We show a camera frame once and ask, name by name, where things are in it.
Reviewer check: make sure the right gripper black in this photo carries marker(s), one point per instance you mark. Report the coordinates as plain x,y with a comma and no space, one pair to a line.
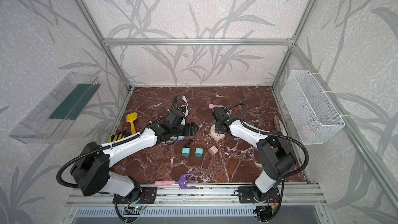
219,121

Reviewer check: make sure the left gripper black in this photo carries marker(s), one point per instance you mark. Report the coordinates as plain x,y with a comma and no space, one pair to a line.
189,129

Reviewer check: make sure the teal plug cube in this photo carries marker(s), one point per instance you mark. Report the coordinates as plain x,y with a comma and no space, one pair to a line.
185,152
199,152

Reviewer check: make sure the pink plug cube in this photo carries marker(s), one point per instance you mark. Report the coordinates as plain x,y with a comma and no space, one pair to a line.
213,150

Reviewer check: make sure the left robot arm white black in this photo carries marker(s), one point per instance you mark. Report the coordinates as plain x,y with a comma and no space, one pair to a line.
90,171

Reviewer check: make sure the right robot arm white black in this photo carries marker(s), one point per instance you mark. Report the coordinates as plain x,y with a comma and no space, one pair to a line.
275,152

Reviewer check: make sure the blue square power strip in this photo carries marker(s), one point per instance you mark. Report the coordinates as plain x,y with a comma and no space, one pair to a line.
177,138

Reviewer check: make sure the yellow toy shovel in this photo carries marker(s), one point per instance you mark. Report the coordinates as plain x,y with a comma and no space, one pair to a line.
130,118

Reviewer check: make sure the yellow black work glove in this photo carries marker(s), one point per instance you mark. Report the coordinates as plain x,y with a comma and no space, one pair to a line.
118,136

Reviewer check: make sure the purple pink toy rake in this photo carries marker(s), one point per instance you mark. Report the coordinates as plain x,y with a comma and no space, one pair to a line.
183,182

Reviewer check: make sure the pink item in basket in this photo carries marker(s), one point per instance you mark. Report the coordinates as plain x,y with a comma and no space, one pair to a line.
307,132

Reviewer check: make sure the green sponge in bin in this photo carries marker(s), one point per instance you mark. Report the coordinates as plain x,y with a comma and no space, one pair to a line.
75,102

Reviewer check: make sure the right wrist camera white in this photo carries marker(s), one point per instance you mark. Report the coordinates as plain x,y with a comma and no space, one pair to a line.
221,114

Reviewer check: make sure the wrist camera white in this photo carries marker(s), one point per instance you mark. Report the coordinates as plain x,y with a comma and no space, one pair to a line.
176,118
221,114

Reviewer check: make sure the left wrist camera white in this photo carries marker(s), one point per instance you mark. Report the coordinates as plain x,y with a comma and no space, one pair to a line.
176,118

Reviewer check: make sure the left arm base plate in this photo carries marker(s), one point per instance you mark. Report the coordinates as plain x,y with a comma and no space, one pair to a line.
142,195

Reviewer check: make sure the aluminium front rail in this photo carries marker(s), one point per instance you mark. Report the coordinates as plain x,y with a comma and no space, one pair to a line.
224,194

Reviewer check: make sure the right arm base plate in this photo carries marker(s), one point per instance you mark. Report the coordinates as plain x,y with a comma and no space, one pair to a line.
250,194

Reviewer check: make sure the white wire mesh basket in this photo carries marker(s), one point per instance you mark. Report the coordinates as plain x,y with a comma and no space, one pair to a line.
309,104

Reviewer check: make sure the clear plastic wall bin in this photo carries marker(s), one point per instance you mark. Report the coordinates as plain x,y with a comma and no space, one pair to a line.
51,119

